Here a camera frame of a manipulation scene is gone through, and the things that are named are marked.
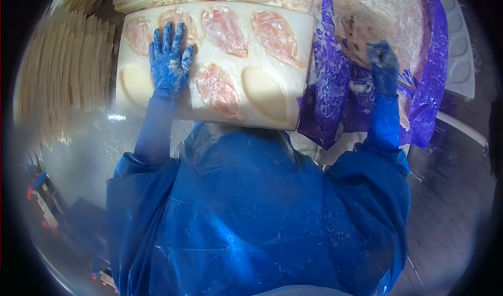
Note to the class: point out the person's right hand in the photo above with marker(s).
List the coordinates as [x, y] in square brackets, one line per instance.
[383, 75]

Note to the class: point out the person's left hand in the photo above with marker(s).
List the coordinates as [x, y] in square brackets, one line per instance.
[169, 72]

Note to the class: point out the person's left index finger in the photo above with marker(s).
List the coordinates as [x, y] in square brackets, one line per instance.
[179, 38]

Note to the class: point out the person's left middle finger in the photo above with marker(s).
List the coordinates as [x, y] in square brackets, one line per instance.
[168, 37]

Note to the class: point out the person's right fingers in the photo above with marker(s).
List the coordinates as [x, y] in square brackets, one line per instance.
[379, 50]

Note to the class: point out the person's left ring finger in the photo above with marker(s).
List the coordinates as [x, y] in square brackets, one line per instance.
[157, 42]

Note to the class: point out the person's left thumb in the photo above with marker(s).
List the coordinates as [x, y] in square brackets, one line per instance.
[188, 59]

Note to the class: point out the person's left little finger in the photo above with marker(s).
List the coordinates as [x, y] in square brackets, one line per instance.
[151, 51]

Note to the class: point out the pink raw meat piece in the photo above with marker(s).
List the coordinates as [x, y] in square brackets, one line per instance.
[277, 37]
[218, 92]
[138, 35]
[188, 20]
[226, 31]

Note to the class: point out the mass of raw minced meat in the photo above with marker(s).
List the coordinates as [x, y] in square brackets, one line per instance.
[387, 9]

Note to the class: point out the purple plastic bag liner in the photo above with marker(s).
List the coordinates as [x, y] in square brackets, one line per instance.
[330, 83]

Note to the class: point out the white mould tray with cavities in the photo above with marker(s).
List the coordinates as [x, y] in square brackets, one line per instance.
[251, 72]

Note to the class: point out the empty white mould tray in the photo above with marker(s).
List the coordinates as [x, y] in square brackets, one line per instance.
[458, 44]

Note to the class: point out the row of beige mould trays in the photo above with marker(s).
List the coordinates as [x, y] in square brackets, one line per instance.
[63, 72]

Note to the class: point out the person's body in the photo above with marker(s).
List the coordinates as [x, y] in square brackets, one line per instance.
[251, 217]

